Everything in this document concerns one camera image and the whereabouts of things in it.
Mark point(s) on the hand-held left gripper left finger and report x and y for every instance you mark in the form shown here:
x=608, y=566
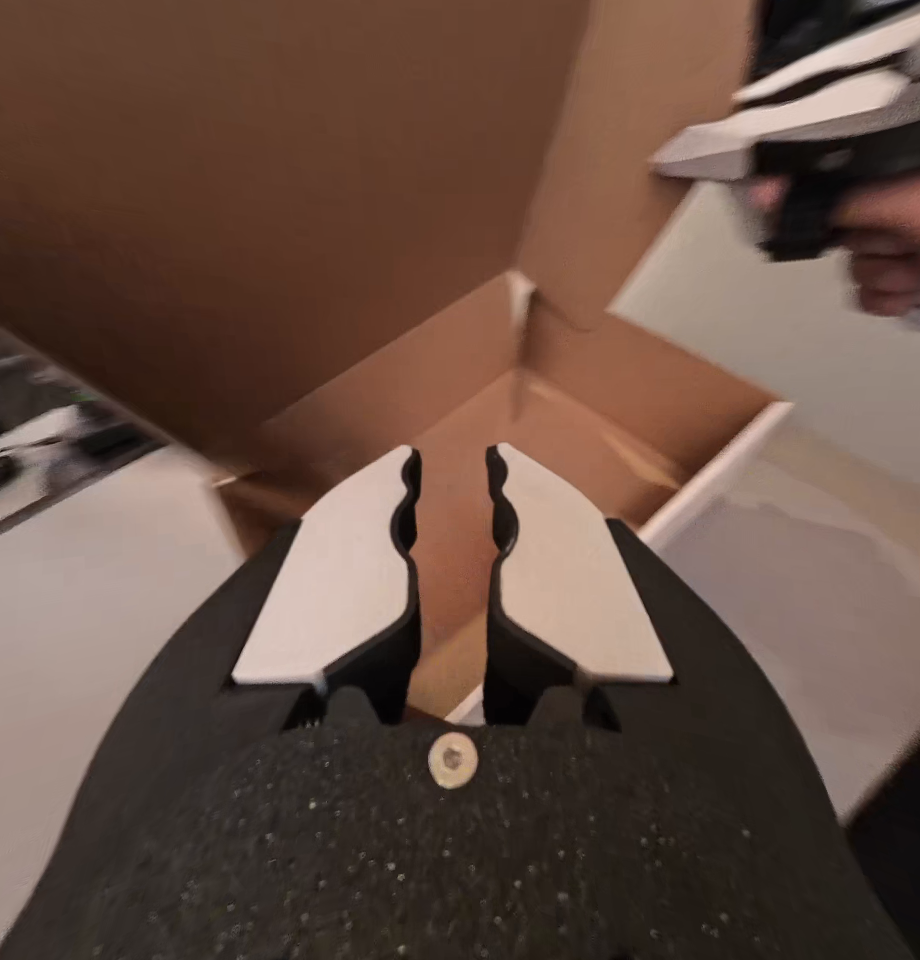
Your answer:
x=340, y=577

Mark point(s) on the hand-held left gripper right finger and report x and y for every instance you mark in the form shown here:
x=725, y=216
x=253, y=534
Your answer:
x=572, y=577

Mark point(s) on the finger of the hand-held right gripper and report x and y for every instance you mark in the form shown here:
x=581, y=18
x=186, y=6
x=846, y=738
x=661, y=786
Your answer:
x=827, y=60
x=797, y=127

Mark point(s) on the brown cardboard box with lid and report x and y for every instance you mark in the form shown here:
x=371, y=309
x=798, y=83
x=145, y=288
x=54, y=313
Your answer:
x=295, y=225

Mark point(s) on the person's right hand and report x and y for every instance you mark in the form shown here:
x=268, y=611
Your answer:
x=891, y=262

